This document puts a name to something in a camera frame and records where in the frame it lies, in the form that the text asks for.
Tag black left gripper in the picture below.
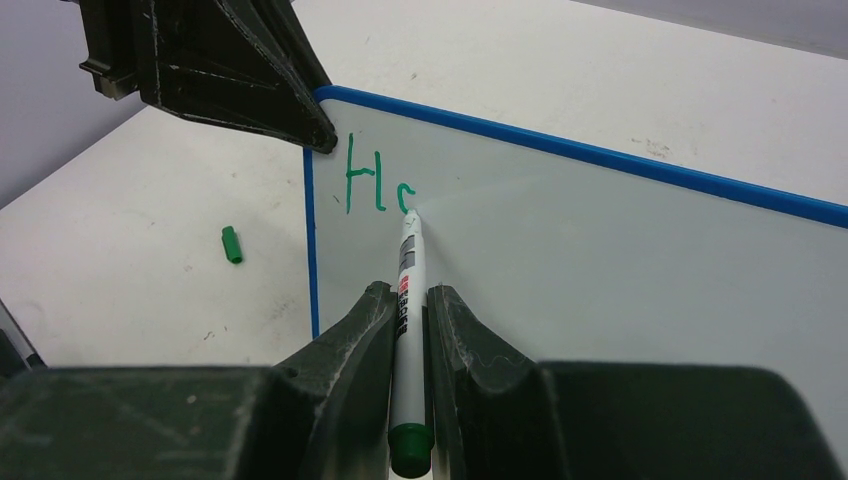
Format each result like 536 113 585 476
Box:
78 0 338 153

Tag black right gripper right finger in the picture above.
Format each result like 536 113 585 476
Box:
428 286 844 479

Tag white whiteboard marker pen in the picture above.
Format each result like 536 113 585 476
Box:
388 210 434 479

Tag blue framed whiteboard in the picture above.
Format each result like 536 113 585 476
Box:
304 86 847 458

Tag green marker cap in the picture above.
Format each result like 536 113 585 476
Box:
221 226 244 264

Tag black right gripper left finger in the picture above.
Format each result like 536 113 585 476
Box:
1 281 397 479

